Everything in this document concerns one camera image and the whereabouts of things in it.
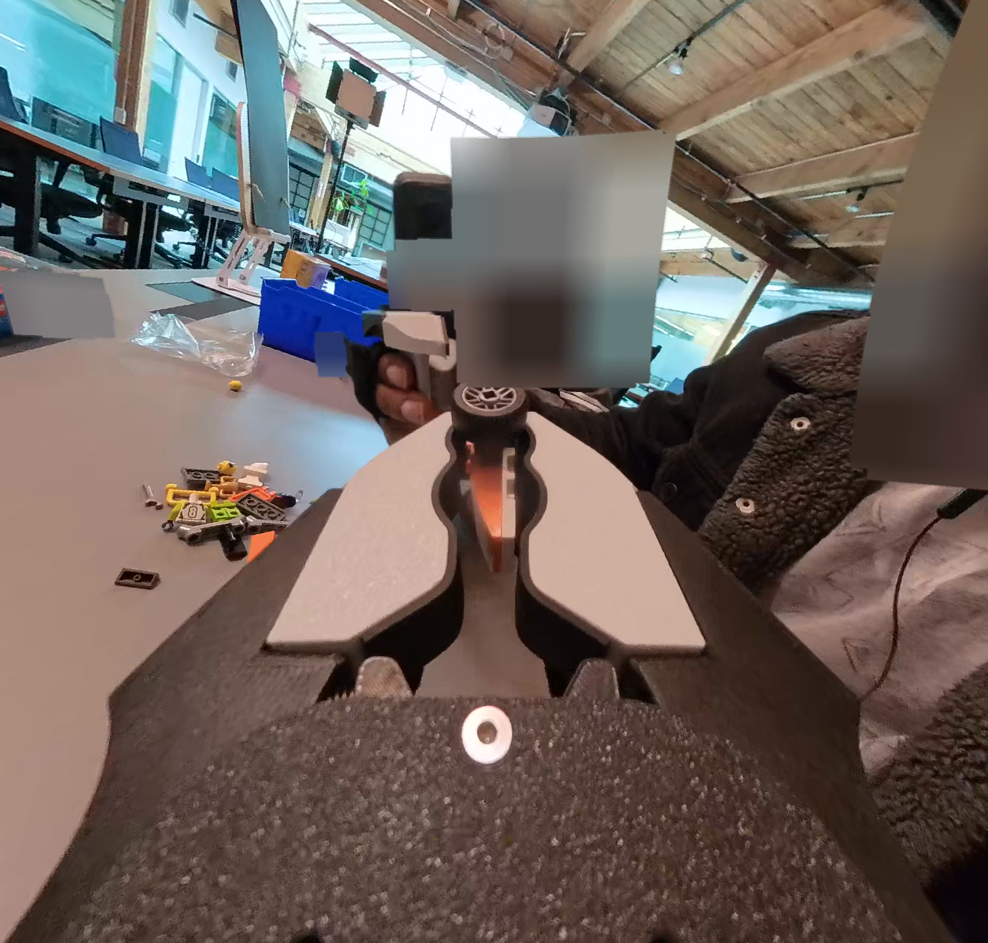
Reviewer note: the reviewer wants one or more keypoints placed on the person's right forearm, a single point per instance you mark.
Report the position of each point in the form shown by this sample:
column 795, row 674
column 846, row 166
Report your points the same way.
column 610, row 426

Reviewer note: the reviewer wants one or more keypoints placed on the long wooden desk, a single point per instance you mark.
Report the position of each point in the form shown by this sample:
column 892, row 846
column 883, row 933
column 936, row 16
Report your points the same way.
column 93, row 156

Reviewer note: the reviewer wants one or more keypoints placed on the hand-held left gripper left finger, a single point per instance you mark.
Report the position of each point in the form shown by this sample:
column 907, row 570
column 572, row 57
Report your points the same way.
column 363, row 573

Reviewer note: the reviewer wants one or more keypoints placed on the orange lego race car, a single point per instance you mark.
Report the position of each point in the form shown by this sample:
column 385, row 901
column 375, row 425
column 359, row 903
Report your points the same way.
column 491, row 496

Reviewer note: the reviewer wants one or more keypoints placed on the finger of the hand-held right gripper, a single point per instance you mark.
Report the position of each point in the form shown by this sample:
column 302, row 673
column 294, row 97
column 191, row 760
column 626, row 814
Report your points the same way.
column 425, row 338

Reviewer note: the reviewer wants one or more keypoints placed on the person's right hand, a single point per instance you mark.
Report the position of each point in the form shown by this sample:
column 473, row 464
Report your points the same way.
column 399, row 403

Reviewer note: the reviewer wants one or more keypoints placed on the yellow lego hand truck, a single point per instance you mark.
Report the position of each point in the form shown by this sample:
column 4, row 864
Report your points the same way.
column 186, row 496

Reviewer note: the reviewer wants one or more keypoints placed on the person's pale printed shirt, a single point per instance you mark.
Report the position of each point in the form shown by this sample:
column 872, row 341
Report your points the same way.
column 865, row 604

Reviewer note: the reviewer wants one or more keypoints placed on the dark lego piece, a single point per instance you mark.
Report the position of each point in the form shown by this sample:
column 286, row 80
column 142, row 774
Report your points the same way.
column 136, row 579

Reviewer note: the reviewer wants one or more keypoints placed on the dark grey lego plate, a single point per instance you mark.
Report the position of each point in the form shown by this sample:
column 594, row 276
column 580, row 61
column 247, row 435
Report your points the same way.
column 201, row 476

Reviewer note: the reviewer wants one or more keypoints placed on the blue plastic bin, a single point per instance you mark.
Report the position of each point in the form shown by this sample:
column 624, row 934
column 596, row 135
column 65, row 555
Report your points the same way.
column 317, row 310

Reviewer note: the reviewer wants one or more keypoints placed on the clear plastic bag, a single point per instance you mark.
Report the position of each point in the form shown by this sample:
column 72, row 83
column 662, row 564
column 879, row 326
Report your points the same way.
column 193, row 341

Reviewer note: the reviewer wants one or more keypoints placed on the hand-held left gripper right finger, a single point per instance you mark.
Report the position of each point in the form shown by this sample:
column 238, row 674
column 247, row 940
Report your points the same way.
column 618, row 573

